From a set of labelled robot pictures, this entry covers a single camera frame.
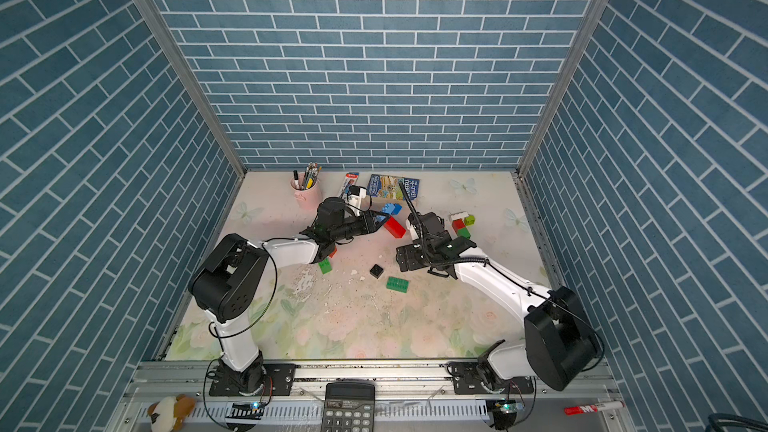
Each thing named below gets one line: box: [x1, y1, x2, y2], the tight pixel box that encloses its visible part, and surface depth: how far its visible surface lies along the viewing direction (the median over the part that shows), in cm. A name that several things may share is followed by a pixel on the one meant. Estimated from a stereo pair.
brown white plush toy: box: [148, 394, 196, 432], surface depth 69 cm
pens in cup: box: [293, 162, 323, 190], surface depth 103 cm
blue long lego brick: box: [382, 203, 403, 215], surface depth 93 cm
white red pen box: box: [340, 172, 360, 197], surface depth 118 cm
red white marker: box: [564, 401, 626, 416], surface depth 71 cm
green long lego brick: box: [386, 276, 411, 293], surface depth 91 cm
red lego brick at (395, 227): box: [384, 215, 406, 239], surface depth 93 cm
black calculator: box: [321, 381, 375, 432], surface depth 69 cm
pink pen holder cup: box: [290, 172, 322, 210], surface depth 105 cm
